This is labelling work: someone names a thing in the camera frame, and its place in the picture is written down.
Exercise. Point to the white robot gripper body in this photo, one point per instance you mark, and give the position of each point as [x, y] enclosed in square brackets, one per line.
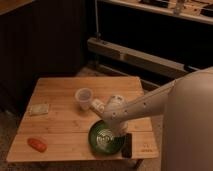
[117, 126]

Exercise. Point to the green ceramic bowl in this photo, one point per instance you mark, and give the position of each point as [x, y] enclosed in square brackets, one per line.
[102, 141]

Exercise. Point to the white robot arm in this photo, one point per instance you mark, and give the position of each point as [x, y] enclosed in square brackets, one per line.
[117, 111]

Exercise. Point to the black rectangular remote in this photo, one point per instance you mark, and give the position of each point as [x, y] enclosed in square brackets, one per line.
[127, 148]

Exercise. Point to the clear plastic cup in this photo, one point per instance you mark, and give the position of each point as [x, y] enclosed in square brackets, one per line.
[84, 97]

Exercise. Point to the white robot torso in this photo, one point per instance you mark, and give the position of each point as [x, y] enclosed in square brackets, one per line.
[187, 143]

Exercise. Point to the orange carrot toy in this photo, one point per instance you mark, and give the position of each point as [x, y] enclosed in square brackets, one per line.
[37, 144]

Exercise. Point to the metal pole stand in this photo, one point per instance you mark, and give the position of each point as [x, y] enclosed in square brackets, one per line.
[98, 35]

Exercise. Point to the wooden shelf with items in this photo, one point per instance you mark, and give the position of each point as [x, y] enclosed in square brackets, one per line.
[184, 9]

